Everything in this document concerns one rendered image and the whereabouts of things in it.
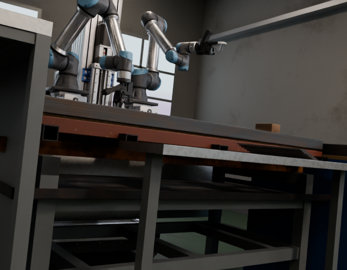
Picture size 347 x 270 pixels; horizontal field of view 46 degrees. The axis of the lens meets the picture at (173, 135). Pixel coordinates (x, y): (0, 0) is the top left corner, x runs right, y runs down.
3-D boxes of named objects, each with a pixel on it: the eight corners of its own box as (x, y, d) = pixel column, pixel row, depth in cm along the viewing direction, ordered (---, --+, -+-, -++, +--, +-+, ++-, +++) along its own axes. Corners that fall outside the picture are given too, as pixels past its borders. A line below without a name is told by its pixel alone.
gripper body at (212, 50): (215, 54, 271) (199, 55, 277) (216, 42, 270) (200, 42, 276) (210, 53, 264) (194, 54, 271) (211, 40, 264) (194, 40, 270)
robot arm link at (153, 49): (136, 88, 288) (144, 13, 290) (148, 91, 301) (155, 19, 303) (149, 88, 282) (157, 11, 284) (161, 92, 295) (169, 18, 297)
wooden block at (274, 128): (279, 134, 208) (280, 125, 208) (271, 133, 205) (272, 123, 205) (263, 134, 219) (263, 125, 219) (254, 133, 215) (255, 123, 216)
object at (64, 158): (222, 216, 285) (226, 166, 286) (37, 222, 207) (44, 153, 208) (218, 215, 288) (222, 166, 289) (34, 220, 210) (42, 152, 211)
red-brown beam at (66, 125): (321, 160, 219) (322, 149, 219) (31, 129, 126) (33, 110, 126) (307, 159, 226) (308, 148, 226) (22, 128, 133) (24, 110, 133)
